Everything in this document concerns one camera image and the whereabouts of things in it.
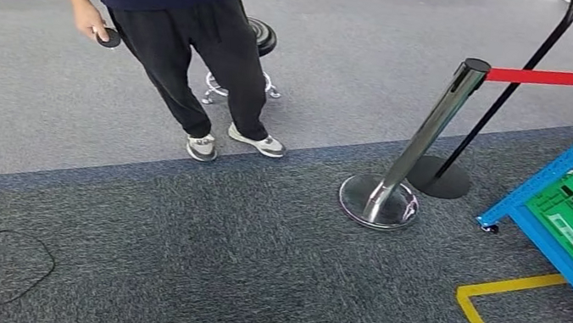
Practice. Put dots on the person's hand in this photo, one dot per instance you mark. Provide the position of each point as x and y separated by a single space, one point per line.
89 20

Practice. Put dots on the black round remote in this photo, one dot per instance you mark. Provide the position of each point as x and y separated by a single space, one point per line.
112 38

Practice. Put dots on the black round stool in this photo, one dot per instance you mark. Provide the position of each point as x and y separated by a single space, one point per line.
265 38

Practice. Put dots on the black pole stand, disc base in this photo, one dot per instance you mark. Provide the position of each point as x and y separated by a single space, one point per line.
440 180

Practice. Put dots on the chrome barrier post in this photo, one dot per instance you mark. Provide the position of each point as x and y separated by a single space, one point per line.
420 140

